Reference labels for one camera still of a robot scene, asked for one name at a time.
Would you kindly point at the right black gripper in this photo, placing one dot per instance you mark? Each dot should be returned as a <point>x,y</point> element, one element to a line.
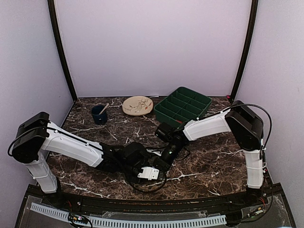
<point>163,164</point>

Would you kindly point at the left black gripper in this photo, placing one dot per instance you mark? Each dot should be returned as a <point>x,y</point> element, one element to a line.
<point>133,180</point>

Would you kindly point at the green divided plastic organizer tray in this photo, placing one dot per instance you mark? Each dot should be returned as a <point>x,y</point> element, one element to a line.
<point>182,104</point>

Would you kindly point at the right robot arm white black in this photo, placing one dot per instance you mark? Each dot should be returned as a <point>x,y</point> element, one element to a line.
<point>245,125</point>

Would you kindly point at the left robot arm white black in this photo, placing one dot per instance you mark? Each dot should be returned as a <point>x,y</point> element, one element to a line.
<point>39,134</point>

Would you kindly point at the dark blue cup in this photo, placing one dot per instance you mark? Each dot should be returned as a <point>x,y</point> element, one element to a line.
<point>99,117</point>

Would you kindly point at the beige bird pattern plate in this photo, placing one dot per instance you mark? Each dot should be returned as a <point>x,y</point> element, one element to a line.
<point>137,106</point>

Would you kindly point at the wooden spoon in cup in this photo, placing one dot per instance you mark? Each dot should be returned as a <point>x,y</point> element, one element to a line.
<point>105,107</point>

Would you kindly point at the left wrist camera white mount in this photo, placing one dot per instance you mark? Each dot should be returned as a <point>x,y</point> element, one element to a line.
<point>149,173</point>

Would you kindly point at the white slotted cable duct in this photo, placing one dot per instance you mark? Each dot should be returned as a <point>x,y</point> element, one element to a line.
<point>99,222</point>

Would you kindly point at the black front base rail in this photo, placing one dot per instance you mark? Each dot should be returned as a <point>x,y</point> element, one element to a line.
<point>91,205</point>

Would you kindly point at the black right frame post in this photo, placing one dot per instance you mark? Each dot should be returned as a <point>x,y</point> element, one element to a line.
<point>245,52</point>

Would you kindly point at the black frame post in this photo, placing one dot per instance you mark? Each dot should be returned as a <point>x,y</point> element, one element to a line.
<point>245,52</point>
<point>60,48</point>

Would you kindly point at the black left frame post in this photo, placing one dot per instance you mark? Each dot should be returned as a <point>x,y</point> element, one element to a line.
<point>60,48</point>

